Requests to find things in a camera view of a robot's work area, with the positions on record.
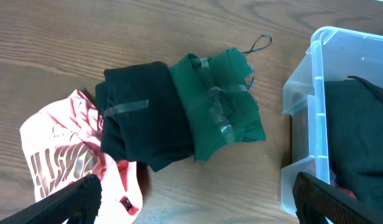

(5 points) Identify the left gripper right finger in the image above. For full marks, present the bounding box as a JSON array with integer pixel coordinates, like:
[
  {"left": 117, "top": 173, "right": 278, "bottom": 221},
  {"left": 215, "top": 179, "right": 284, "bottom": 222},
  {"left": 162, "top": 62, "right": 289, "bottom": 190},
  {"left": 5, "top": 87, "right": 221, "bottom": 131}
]
[{"left": 292, "top": 172, "right": 383, "bottom": 224}]

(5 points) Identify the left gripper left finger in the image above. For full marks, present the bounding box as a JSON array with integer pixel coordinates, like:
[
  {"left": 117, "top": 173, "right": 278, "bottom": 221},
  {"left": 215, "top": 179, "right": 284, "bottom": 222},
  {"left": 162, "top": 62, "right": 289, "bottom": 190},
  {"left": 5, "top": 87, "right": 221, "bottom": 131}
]
[{"left": 0, "top": 174, "right": 102, "bottom": 224}]

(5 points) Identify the pink printed t-shirt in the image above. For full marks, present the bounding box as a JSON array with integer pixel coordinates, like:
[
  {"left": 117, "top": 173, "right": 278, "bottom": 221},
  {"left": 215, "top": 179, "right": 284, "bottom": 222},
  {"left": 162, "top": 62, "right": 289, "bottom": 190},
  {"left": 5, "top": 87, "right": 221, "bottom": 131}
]
[{"left": 20, "top": 90, "right": 143, "bottom": 223}]

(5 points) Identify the black taped folded garment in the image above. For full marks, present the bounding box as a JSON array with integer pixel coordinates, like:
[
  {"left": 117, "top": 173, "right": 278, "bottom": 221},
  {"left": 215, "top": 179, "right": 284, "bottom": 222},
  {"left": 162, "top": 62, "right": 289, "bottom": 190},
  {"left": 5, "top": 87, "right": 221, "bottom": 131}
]
[{"left": 95, "top": 62, "right": 194, "bottom": 172}]

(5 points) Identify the green folded garment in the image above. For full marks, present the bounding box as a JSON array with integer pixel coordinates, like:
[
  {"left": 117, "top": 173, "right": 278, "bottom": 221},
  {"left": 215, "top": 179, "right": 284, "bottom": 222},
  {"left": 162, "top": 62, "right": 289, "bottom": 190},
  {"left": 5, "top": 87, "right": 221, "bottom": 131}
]
[{"left": 169, "top": 47, "right": 266, "bottom": 161}]

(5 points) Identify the clear plastic storage bin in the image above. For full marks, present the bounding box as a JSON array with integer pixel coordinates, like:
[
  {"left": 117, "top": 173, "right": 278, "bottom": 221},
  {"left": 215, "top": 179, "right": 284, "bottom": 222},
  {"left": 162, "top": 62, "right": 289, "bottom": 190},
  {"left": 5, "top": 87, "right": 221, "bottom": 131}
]
[{"left": 279, "top": 26, "right": 383, "bottom": 216}]

